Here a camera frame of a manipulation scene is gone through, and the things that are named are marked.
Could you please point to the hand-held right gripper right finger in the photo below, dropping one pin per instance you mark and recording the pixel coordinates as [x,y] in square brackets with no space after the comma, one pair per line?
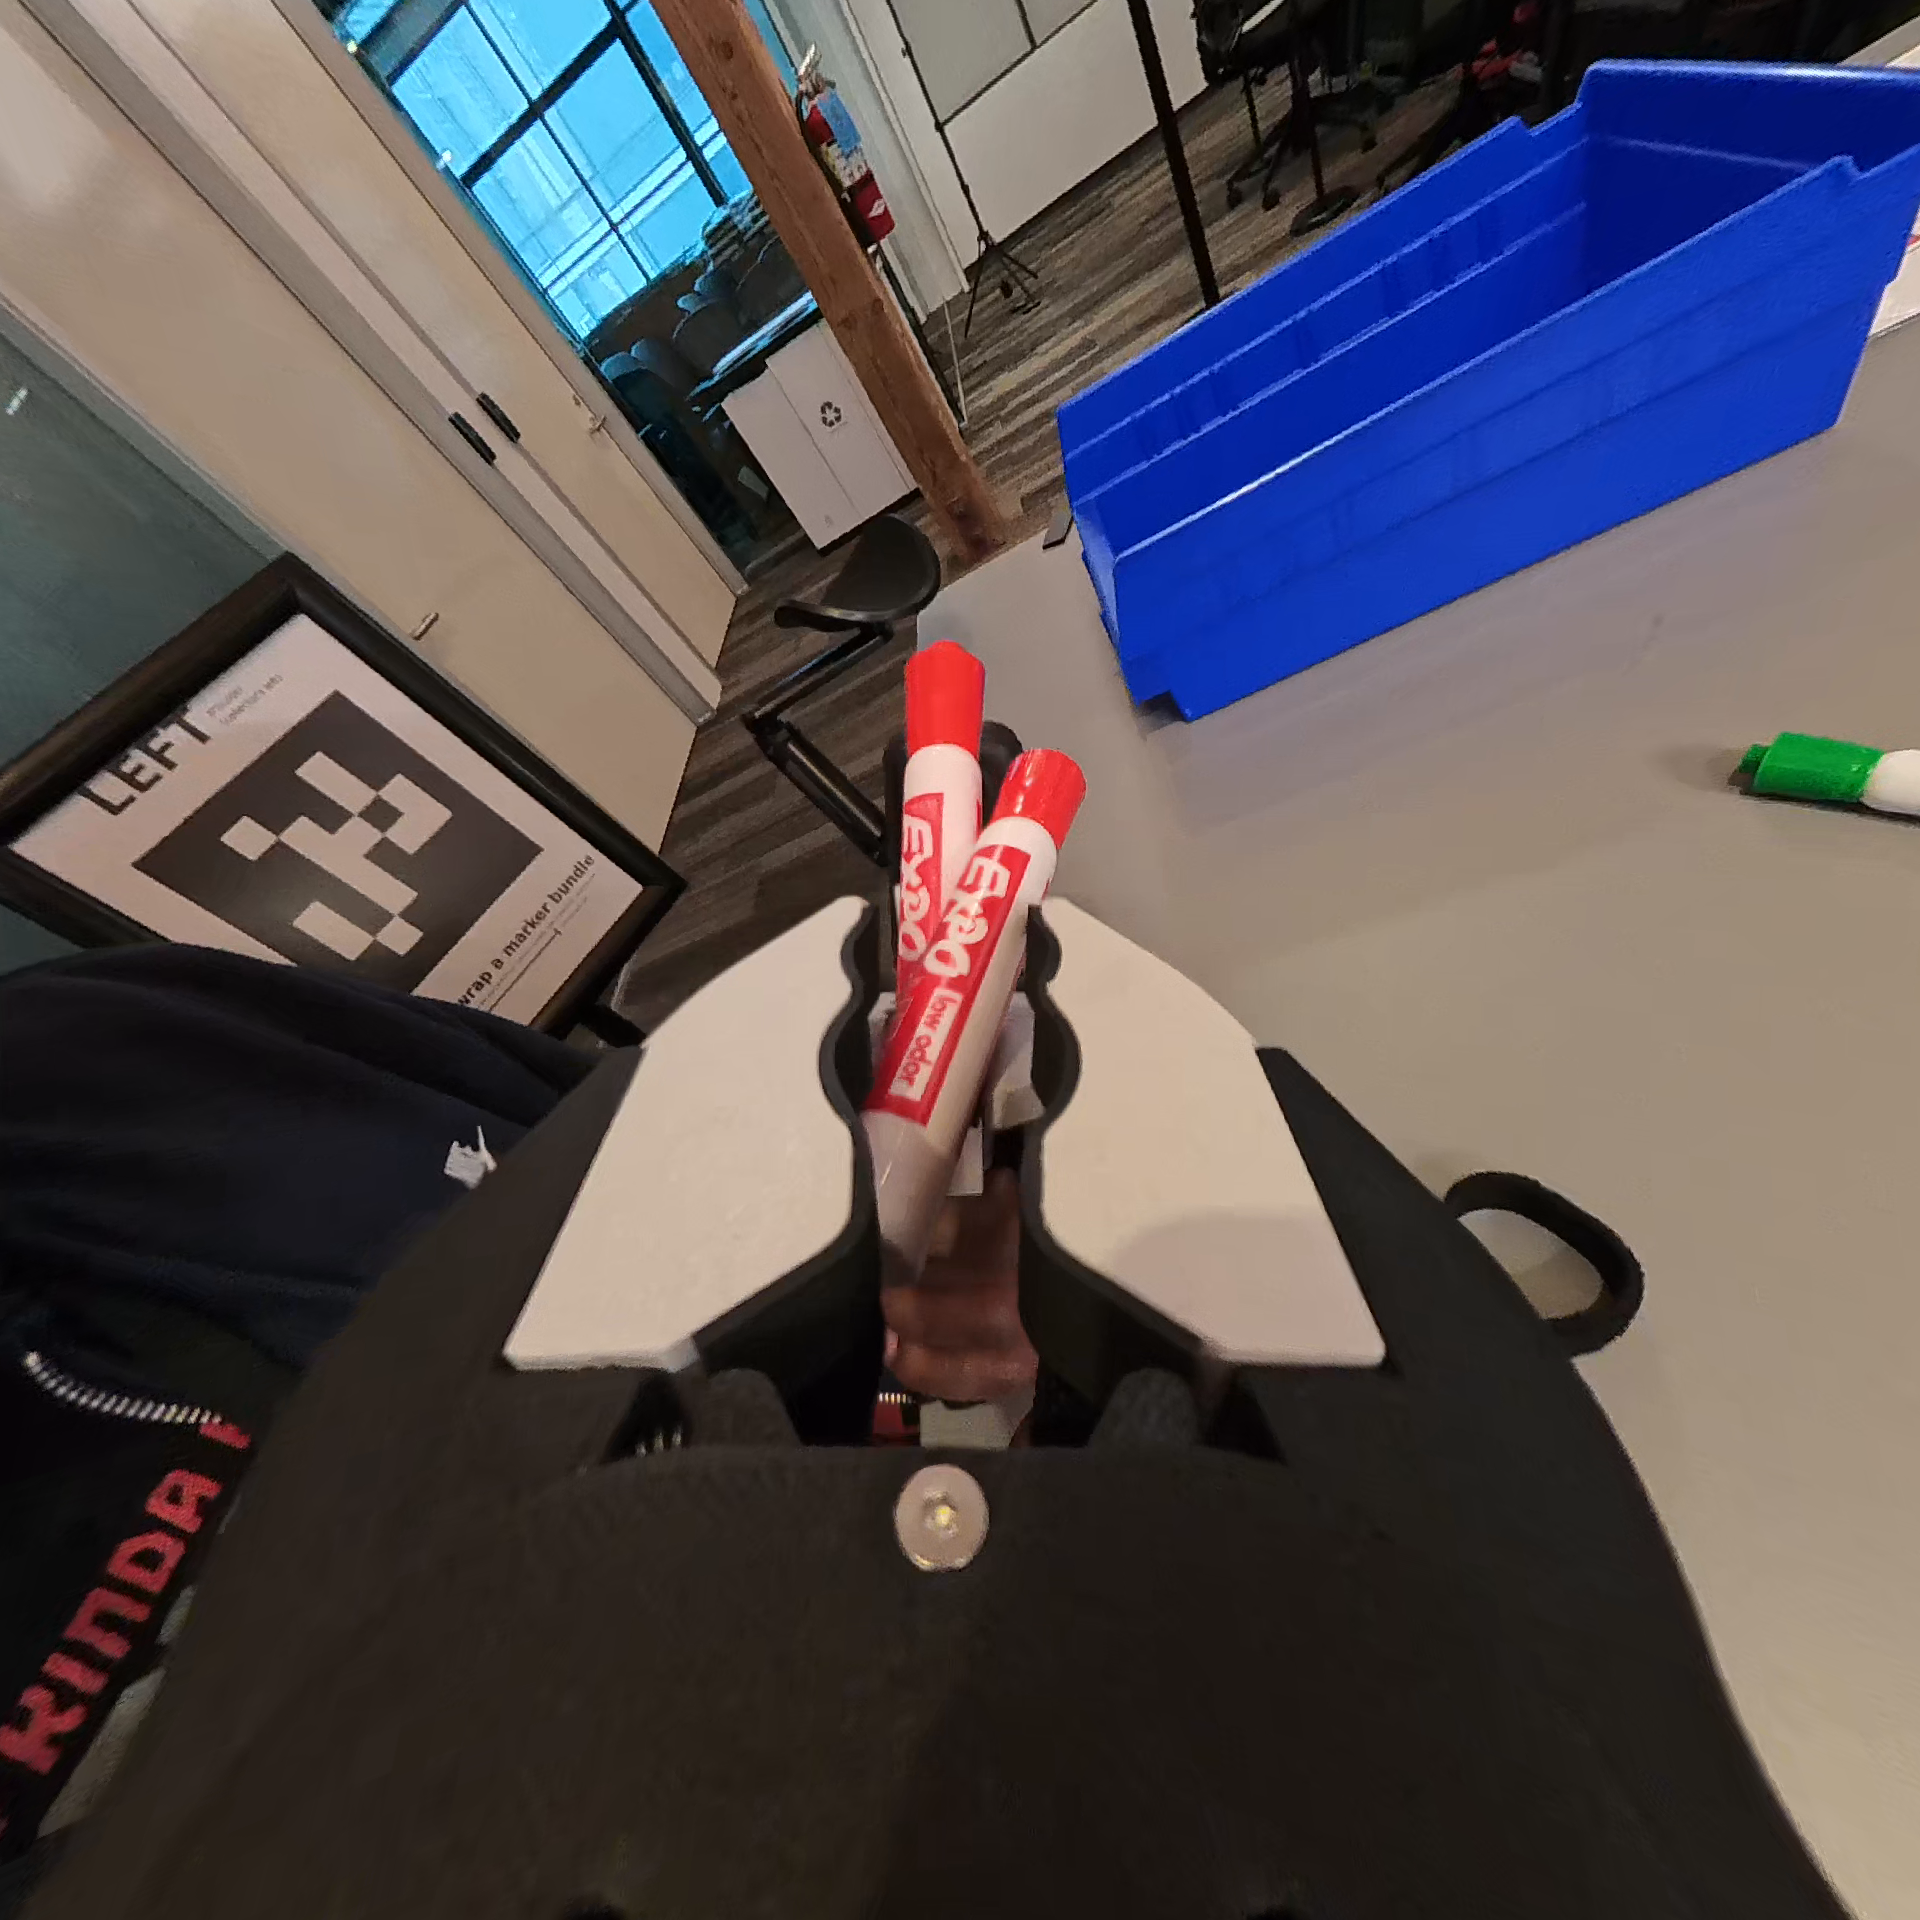
[1202,1188]

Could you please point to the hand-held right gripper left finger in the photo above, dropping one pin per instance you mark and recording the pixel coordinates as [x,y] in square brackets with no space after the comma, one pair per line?
[691,1188]

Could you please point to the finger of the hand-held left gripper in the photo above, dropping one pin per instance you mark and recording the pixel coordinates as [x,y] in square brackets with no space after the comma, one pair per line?
[1017,1065]

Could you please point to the red marker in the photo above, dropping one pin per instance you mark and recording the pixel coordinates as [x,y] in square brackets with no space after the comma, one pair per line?
[940,750]
[962,961]

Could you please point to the green marker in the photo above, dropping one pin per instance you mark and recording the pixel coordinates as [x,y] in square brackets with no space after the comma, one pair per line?
[1833,775]

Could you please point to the large blue plastic bin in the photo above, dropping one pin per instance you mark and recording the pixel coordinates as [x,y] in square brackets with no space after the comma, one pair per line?
[1441,392]

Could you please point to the person's right hand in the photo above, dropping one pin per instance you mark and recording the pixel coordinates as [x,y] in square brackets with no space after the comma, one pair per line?
[962,1322]

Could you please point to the black office chair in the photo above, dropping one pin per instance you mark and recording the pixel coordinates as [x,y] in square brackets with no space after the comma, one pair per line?
[855,586]

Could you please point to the framed black white pattern sign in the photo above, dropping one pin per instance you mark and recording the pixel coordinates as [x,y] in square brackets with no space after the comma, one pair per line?
[333,812]

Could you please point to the white waste cabinet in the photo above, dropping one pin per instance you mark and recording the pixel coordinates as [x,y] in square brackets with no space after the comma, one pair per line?
[818,436]

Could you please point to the black floor lamp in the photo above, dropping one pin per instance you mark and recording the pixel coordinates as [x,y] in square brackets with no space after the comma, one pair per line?
[1179,151]

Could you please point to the red fire extinguisher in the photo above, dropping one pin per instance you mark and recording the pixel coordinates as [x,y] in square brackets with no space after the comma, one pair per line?
[851,151]

